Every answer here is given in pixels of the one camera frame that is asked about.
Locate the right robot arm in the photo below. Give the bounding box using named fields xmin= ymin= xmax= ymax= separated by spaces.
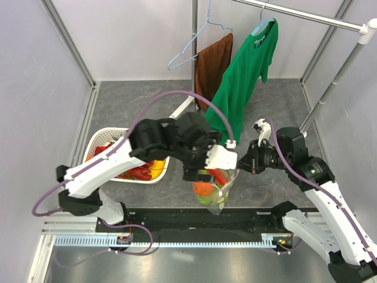
xmin=237 ymin=119 xmax=376 ymax=282

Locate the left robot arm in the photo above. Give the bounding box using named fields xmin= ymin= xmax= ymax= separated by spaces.
xmin=57 ymin=112 xmax=221 ymax=232

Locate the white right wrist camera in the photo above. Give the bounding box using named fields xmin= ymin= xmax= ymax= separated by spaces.
xmin=253 ymin=119 xmax=271 ymax=147

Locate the dotted clear zip bag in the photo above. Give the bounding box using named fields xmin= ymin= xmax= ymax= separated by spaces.
xmin=193 ymin=169 xmax=239 ymax=215

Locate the white plastic basket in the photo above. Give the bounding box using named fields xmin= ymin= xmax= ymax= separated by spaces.
xmin=83 ymin=127 xmax=170 ymax=185

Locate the green t-shirt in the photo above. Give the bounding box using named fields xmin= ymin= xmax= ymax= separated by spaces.
xmin=212 ymin=19 xmax=279 ymax=142

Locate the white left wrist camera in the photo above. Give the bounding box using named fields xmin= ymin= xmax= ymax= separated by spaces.
xmin=204 ymin=140 xmax=237 ymax=170

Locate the teal hanger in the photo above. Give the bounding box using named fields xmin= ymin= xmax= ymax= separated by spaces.
xmin=250 ymin=1 xmax=276 ymax=36

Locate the white cable duct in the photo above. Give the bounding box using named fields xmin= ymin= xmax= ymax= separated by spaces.
xmin=54 ymin=234 xmax=280 ymax=249

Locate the green toy apple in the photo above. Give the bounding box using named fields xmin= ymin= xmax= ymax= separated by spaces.
xmin=196 ymin=193 xmax=221 ymax=206

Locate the orange toy pumpkin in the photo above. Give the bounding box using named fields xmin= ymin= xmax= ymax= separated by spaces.
xmin=193 ymin=182 xmax=214 ymax=196

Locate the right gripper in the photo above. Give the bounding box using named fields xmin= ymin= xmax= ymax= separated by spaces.
xmin=236 ymin=139 xmax=291 ymax=175

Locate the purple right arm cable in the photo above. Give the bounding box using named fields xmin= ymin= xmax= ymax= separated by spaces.
xmin=264 ymin=118 xmax=377 ymax=263

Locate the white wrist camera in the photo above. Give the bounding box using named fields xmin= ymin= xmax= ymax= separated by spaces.
xmin=253 ymin=119 xmax=271 ymax=147
xmin=204 ymin=140 xmax=237 ymax=170

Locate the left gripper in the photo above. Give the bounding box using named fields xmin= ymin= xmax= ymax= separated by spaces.
xmin=172 ymin=134 xmax=223 ymax=185

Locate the toy watermelon slice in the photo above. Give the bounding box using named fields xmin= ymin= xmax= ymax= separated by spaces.
xmin=207 ymin=169 xmax=229 ymax=187

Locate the red toy lobster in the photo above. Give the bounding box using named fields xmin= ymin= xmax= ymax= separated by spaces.
xmin=117 ymin=167 xmax=152 ymax=181

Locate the green toy cabbage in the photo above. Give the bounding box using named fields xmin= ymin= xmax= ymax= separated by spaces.
xmin=199 ymin=169 xmax=235 ymax=178

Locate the brown cloth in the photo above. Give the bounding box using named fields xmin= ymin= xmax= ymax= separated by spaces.
xmin=195 ymin=33 xmax=233 ymax=101

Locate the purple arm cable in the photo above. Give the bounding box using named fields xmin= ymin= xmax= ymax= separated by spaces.
xmin=31 ymin=90 xmax=236 ymax=218
xmin=264 ymin=118 xmax=377 ymax=263

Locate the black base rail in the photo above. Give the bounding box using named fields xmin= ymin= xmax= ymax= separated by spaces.
xmin=95 ymin=207 xmax=323 ymax=244

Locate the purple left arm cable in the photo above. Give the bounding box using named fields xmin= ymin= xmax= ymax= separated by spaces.
xmin=31 ymin=90 xmax=236 ymax=218

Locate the blue wire hanger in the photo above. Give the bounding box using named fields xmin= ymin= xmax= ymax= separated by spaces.
xmin=167 ymin=0 xmax=233 ymax=71

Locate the yellow toy pepper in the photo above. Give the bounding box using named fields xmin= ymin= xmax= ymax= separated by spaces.
xmin=148 ymin=160 xmax=166 ymax=180

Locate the metal clothes rack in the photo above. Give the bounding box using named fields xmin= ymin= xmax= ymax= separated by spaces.
xmin=168 ymin=0 xmax=377 ymax=138

